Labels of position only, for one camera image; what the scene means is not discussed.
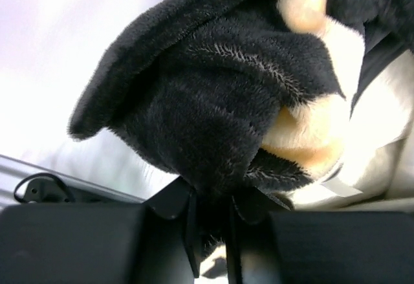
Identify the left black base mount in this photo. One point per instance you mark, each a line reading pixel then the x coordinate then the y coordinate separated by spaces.
pixel 44 187

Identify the aluminium mounting rail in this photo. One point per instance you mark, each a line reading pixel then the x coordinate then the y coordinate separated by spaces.
pixel 13 171

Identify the black floral plush pillowcase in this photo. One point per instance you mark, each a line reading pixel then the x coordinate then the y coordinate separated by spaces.
pixel 237 93

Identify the white pillow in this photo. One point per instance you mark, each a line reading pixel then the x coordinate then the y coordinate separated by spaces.
pixel 381 122

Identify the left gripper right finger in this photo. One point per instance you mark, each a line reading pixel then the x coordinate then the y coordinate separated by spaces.
pixel 268 243

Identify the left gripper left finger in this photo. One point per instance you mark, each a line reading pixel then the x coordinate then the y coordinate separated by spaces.
pixel 117 242

